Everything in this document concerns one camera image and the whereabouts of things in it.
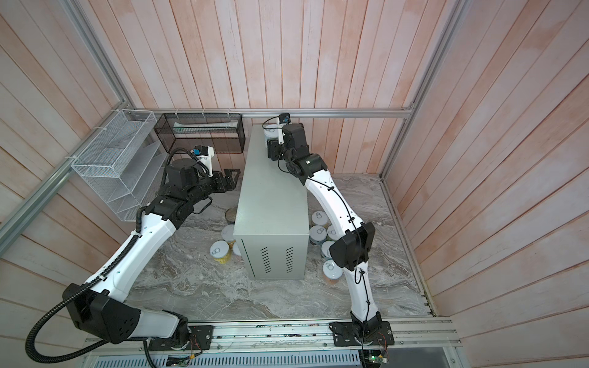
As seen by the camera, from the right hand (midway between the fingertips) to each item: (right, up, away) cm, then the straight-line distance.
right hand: (274, 140), depth 81 cm
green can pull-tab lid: (+24, -35, +12) cm, 44 cm away
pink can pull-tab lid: (-15, -41, +6) cm, 44 cm away
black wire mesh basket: (-23, +8, +15) cm, 28 cm away
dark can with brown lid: (-19, -28, +12) cm, 36 cm away
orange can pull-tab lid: (+21, -48, +2) cm, 53 cm away
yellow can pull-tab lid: (-22, -41, +7) cm, 47 cm away
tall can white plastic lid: (-20, -35, +10) cm, 41 cm away
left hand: (-14, -13, -6) cm, 20 cm away
